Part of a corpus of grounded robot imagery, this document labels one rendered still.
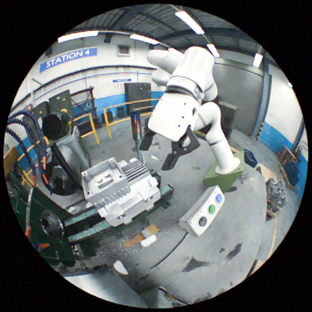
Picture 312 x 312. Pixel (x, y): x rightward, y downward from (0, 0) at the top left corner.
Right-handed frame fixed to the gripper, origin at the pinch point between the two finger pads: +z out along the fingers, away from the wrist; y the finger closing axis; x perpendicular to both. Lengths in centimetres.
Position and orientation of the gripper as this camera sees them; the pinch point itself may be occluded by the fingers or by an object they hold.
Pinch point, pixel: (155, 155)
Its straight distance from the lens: 22.7
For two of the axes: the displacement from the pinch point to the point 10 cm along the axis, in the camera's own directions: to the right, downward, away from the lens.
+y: -6.2, -5.0, 6.1
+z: -4.0, 8.7, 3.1
